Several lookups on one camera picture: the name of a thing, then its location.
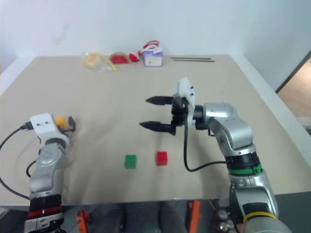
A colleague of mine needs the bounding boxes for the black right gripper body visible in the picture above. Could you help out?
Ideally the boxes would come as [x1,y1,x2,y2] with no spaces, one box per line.
[170,96,192,135]

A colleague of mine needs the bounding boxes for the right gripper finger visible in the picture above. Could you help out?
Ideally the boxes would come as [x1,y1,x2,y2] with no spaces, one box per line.
[139,121,172,134]
[145,96,173,106]

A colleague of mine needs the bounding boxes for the yellow cube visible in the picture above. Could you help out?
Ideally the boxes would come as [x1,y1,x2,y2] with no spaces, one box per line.
[55,116,68,129]

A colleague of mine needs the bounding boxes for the red cube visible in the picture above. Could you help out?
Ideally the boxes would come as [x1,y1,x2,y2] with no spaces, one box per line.
[156,151,169,166]

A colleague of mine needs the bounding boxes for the purple and white box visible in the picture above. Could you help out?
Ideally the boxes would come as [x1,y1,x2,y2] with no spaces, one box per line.
[141,50,164,67]

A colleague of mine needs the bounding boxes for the green cube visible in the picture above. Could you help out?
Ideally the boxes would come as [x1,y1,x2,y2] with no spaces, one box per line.
[124,154,138,169]

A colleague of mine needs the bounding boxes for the red item in clear wrap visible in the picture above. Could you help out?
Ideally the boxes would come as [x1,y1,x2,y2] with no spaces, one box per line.
[109,51,129,65]

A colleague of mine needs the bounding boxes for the clear bag with yellow contents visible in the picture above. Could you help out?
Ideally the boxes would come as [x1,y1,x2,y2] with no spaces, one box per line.
[82,50,120,73]

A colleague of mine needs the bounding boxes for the orange tool under table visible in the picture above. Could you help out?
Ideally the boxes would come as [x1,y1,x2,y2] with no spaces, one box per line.
[74,209,91,233]

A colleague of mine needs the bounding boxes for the orange bar under table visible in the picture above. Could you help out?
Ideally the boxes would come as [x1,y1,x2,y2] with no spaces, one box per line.
[189,200,202,233]

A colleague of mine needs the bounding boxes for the silver metal balls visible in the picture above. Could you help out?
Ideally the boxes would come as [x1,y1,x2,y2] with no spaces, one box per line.
[215,208,235,233]

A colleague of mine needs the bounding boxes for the brown door panel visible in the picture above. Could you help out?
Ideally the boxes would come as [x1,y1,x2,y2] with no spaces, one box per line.
[275,50,311,127]

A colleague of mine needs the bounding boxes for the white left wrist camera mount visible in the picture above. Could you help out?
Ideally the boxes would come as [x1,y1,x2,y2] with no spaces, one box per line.
[30,113,70,144]

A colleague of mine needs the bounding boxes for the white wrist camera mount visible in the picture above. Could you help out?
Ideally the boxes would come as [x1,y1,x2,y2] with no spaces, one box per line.
[173,77,196,127]
[30,113,70,144]

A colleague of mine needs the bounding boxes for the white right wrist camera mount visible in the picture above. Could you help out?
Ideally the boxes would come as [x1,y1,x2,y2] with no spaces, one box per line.
[173,77,196,127]

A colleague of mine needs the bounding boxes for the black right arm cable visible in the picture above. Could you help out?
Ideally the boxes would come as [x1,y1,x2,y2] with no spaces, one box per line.
[183,121,228,172]

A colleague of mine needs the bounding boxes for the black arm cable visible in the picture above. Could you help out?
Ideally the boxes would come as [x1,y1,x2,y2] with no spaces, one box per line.
[0,123,37,201]
[183,121,228,172]

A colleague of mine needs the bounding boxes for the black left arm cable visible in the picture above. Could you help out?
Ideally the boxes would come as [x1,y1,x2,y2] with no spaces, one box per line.
[0,123,37,201]

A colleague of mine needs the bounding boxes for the red and white strap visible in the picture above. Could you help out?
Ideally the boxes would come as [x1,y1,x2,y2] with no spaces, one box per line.
[138,41,163,56]

